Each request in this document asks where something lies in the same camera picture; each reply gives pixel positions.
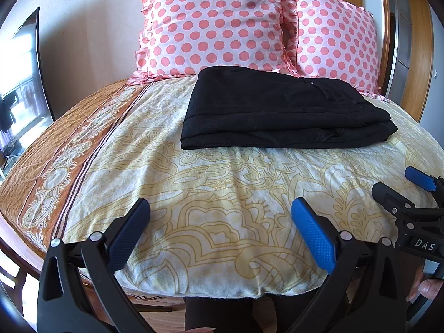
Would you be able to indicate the small pink polka dot pillow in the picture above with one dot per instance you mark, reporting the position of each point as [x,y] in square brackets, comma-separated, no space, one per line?
[336,45]

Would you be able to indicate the large pink polka dot pillow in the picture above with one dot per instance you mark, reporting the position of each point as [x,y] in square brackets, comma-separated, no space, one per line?
[215,24]

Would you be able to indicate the person's right hand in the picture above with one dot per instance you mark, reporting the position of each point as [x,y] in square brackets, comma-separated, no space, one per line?
[426,287]

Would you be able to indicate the grey metal door panel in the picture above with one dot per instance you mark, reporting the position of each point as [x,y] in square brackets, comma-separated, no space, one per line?
[406,41]

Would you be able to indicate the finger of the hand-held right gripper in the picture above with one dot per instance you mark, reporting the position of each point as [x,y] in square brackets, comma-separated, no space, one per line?
[418,176]
[390,201]

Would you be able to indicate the wooden door frame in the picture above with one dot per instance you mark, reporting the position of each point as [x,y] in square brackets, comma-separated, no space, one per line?
[423,59]

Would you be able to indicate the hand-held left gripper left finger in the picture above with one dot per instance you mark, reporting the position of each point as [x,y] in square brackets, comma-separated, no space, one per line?
[126,237]

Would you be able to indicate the cream and orange patterned bedsheet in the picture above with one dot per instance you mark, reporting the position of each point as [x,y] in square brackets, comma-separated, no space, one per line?
[208,194]

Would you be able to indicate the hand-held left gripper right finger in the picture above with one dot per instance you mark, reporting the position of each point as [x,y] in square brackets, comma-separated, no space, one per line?
[314,236]

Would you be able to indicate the black pants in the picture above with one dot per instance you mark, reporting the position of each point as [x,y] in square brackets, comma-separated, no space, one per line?
[270,111]

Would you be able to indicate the person's legs in black trousers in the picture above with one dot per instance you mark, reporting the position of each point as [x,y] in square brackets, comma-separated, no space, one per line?
[222,314]

